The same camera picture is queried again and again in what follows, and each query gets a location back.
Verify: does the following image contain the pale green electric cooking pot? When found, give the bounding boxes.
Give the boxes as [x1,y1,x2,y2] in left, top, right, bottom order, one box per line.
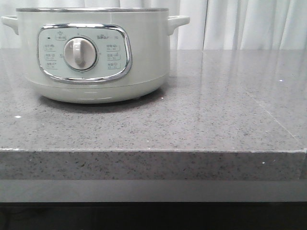
[1,8,190,104]

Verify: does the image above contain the white curtain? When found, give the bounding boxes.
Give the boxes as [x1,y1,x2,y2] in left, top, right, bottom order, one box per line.
[0,0,307,50]

